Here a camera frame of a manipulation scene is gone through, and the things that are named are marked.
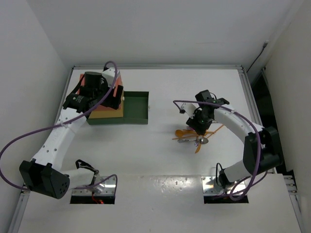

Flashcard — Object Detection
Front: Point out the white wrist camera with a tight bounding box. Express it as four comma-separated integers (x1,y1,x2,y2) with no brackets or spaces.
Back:
102,68,115,86
179,102,197,118

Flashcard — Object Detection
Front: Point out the black wall cable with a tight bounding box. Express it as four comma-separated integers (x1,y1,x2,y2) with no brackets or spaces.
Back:
246,40,269,73

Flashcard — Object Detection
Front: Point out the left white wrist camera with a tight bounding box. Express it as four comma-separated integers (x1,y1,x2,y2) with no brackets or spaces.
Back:
102,68,115,86

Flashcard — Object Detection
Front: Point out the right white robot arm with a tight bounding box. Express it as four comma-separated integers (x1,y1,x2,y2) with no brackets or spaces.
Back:
180,90,284,188

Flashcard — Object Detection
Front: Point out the metal base plate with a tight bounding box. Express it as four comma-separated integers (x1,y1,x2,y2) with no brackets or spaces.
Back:
201,176,246,197
72,174,118,197

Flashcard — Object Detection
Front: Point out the orange plastic knife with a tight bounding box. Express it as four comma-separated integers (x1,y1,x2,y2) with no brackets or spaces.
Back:
195,137,207,154

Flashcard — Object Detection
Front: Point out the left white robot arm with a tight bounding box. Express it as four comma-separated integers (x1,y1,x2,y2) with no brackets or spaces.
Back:
19,67,123,199

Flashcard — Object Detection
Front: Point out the orange chopstick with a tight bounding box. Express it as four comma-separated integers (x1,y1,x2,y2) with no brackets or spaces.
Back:
207,124,224,139

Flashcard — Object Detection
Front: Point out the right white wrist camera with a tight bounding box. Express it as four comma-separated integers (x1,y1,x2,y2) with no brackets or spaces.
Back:
179,102,197,118

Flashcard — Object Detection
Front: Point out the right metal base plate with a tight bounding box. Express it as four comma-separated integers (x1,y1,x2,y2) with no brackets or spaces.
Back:
201,176,246,197

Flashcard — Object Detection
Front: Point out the green bottom drawer box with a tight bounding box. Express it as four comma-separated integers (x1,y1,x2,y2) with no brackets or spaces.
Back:
87,91,149,125

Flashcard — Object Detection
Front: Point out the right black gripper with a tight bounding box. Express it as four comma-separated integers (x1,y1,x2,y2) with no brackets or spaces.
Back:
187,108,212,135

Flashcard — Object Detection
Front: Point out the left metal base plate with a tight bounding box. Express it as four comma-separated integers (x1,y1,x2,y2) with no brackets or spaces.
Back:
72,174,118,197

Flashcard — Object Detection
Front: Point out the orange plastic spoon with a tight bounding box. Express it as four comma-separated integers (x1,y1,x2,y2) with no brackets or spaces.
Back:
175,130,196,137

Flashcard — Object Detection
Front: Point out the silver metal spoon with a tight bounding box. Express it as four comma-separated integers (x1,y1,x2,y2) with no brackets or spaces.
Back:
177,137,209,145

